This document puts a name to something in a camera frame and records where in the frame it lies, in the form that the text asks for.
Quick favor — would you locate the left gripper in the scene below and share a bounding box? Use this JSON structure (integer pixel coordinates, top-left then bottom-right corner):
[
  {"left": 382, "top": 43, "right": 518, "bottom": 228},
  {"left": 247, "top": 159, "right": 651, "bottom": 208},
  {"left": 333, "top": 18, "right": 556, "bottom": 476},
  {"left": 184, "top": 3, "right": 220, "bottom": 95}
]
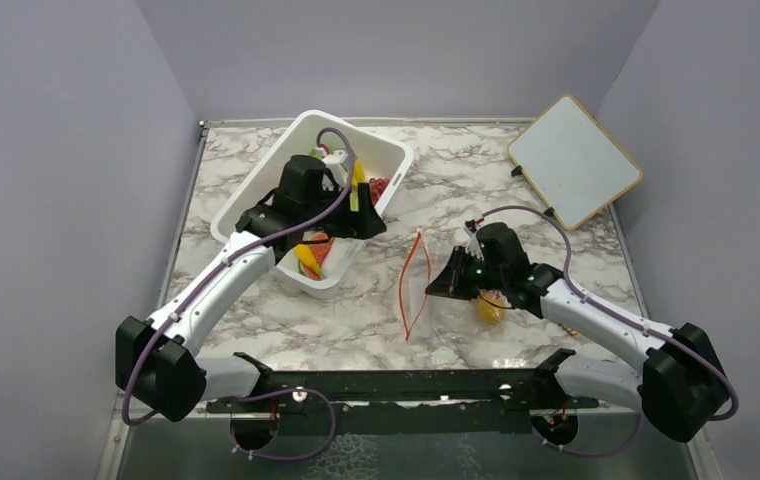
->
[{"left": 300, "top": 181, "right": 385, "bottom": 239}]

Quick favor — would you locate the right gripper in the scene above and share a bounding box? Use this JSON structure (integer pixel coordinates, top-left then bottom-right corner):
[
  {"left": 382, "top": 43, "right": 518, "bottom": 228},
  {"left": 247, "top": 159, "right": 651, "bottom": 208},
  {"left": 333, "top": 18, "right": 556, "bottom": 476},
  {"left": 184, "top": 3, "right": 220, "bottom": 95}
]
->
[{"left": 426, "top": 246, "right": 507, "bottom": 301}]

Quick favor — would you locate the clear zip top bag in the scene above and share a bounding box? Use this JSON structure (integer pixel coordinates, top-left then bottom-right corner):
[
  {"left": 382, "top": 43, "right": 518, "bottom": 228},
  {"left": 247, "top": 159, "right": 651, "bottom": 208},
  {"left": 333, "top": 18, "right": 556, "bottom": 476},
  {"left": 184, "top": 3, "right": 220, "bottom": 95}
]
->
[{"left": 396, "top": 228, "right": 509, "bottom": 343}]

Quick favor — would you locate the white plastic bin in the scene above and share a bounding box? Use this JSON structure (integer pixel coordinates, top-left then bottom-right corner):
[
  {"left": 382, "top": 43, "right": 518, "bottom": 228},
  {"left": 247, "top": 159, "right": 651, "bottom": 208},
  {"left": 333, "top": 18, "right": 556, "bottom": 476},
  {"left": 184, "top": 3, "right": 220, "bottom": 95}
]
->
[{"left": 210, "top": 110, "right": 415, "bottom": 300}]

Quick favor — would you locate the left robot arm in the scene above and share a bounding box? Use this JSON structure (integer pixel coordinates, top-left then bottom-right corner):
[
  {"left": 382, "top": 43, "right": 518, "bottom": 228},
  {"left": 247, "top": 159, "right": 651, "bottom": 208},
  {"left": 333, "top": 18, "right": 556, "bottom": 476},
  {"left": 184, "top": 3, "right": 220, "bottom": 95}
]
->
[{"left": 115, "top": 152, "right": 386, "bottom": 426}]

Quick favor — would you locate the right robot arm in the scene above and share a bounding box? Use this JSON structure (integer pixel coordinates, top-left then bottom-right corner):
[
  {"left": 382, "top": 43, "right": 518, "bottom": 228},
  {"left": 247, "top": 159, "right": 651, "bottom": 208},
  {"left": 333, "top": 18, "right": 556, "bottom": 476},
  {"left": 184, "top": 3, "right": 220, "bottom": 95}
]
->
[{"left": 425, "top": 223, "right": 739, "bottom": 442}]

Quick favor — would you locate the yellow lemon fake fruit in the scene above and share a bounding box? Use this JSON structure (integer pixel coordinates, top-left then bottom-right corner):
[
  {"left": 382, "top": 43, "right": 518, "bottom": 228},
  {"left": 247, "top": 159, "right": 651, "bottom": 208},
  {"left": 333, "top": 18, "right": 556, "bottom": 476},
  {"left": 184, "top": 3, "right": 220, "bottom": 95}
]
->
[{"left": 476, "top": 292, "right": 508, "bottom": 325}]

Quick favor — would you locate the red grapes bunch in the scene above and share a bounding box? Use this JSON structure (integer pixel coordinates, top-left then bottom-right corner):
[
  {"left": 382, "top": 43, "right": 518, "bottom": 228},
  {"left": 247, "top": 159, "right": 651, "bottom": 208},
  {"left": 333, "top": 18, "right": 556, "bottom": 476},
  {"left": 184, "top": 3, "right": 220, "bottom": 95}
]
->
[{"left": 368, "top": 177, "right": 391, "bottom": 206}]

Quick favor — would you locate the yellow bell pepper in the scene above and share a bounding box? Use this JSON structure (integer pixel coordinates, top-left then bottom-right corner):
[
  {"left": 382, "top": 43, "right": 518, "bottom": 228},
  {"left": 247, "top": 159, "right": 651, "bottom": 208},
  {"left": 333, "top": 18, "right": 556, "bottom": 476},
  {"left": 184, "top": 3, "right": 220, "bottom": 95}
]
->
[{"left": 351, "top": 160, "right": 367, "bottom": 192}]

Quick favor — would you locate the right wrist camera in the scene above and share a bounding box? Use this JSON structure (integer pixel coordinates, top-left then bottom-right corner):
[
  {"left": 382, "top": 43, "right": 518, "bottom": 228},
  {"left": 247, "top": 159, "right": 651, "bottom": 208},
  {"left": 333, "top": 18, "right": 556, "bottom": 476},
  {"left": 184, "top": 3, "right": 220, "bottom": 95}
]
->
[{"left": 464, "top": 219, "right": 484, "bottom": 260}]

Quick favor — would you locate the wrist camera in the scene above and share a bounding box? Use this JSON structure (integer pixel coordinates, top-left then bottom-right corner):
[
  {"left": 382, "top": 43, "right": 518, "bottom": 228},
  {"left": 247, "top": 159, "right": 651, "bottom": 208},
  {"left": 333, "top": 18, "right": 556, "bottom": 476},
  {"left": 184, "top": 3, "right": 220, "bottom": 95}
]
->
[
  {"left": 322, "top": 150, "right": 351, "bottom": 178},
  {"left": 464, "top": 219, "right": 484, "bottom": 260}
]

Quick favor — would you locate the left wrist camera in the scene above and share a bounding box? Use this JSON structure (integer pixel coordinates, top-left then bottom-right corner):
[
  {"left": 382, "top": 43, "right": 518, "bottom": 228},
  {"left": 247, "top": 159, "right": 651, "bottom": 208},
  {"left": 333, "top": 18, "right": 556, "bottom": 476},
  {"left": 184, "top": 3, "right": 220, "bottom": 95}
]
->
[{"left": 322, "top": 150, "right": 351, "bottom": 178}]

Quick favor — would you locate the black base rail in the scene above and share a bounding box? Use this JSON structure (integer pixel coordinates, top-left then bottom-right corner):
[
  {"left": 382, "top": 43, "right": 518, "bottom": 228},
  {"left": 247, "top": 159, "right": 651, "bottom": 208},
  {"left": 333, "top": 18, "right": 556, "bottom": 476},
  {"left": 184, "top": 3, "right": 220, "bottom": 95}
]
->
[{"left": 136, "top": 354, "right": 603, "bottom": 439}]

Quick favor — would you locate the white board wooden frame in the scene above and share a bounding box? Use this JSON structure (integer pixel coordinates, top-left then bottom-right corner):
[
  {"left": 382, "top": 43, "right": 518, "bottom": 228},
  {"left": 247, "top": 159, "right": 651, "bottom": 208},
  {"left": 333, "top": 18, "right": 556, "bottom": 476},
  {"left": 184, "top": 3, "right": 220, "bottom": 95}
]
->
[{"left": 507, "top": 94, "right": 644, "bottom": 230}]

